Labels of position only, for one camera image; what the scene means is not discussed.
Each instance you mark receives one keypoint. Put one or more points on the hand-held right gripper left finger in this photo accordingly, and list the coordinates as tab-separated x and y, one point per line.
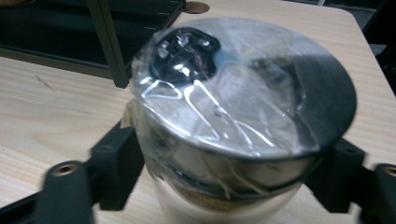
116	161

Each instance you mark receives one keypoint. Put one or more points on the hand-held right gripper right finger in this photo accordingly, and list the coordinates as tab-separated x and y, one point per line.
337	177

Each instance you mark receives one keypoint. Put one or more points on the jar with silver lid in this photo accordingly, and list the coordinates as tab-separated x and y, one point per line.
236	102

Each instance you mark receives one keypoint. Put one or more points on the black metal shelf rack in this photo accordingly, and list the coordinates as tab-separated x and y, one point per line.
77	34

